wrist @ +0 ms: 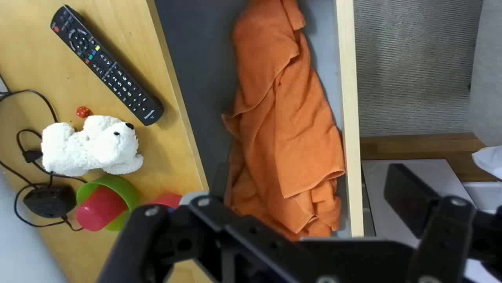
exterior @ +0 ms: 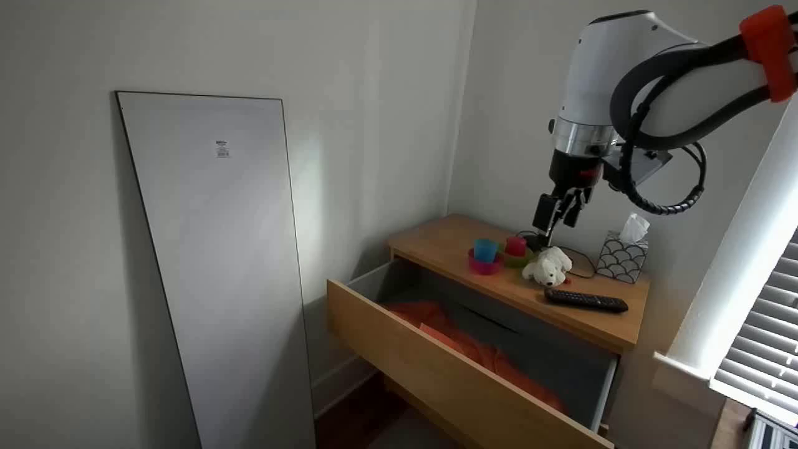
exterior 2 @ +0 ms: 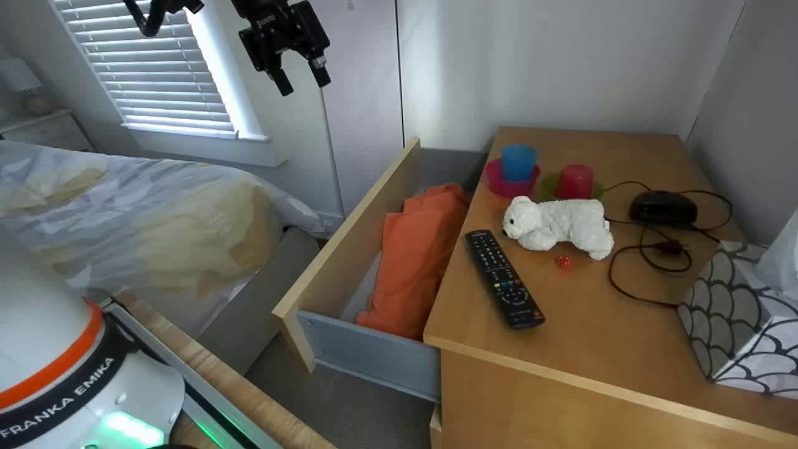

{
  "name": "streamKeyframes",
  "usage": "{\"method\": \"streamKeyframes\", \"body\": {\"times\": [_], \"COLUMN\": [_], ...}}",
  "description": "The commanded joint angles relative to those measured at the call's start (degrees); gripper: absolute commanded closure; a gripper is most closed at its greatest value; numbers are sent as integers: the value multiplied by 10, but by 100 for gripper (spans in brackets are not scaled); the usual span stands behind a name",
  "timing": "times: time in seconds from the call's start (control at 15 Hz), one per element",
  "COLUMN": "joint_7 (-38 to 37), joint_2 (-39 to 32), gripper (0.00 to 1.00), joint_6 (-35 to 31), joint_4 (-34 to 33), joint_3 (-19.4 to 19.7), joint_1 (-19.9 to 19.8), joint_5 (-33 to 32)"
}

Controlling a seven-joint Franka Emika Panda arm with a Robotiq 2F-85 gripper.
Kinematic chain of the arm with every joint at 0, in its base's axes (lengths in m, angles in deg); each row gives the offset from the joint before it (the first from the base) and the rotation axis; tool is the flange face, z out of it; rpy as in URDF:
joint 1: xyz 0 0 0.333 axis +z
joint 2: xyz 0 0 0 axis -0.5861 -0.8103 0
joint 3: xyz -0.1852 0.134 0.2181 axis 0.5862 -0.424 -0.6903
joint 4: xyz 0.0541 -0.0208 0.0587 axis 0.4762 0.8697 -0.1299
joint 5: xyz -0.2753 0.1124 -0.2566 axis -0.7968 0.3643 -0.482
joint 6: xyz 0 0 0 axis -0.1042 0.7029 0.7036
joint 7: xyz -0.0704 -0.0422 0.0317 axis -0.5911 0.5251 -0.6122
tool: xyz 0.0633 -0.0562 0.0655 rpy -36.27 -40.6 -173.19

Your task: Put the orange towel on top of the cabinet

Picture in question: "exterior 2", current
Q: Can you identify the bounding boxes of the pink plastic plate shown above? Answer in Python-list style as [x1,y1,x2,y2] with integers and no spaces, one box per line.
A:
[484,157,543,201]

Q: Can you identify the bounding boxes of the white window frame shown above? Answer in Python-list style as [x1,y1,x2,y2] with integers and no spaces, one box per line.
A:
[123,0,290,169]

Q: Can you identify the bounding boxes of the orange towel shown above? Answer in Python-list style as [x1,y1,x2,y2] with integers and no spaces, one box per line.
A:
[356,183,474,343]

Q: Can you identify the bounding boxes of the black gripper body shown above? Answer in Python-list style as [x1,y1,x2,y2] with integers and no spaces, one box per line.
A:
[229,0,331,76]

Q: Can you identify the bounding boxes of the red plastic cup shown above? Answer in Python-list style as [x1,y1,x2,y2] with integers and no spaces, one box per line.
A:
[556,162,598,203]

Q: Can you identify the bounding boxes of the white bedside table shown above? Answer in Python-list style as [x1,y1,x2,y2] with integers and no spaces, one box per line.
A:
[0,107,95,154]

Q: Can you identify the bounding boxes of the white bed blanket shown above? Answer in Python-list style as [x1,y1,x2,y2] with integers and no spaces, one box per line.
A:
[0,137,336,338]

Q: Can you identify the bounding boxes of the blue plastic cup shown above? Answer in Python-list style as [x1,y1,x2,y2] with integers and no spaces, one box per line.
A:
[500,143,542,184]

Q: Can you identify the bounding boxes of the wooden robot table edge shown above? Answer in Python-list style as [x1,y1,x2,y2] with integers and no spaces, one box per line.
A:
[102,288,334,449]

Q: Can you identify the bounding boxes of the white plush bear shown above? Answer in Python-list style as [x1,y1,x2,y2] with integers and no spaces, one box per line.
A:
[500,196,616,263]

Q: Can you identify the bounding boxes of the black alarm clock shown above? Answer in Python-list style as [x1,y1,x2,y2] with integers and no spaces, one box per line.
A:
[628,191,702,230]

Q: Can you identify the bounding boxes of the white window blinds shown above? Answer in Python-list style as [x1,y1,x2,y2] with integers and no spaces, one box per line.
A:
[48,0,244,141]

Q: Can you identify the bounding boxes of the black remote control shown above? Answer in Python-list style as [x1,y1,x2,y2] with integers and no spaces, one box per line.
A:
[461,228,548,332]

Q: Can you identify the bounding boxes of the white table lamp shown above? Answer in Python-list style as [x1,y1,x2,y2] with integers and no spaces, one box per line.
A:
[0,55,45,114]

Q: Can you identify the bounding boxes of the wooden cabinet drawer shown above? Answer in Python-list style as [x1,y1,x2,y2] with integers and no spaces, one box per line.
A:
[272,137,490,406]

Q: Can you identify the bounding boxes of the scale patterned tissue box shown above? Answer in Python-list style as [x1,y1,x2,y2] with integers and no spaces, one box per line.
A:
[676,240,798,403]

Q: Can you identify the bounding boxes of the wooden cabinet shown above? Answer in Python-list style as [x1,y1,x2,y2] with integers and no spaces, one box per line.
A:
[423,126,798,449]

